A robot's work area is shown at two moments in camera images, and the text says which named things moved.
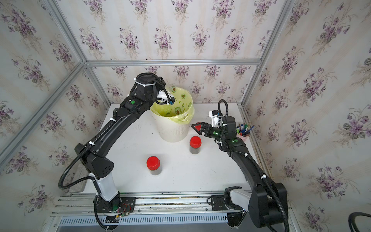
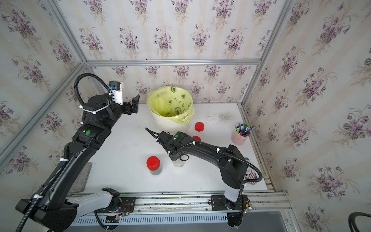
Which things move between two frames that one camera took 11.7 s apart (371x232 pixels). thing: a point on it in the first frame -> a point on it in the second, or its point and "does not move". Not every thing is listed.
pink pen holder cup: (243, 138) does not move
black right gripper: (204, 126) -> (173, 157)
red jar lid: (198, 126) does not move
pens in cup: (243, 129) does not move
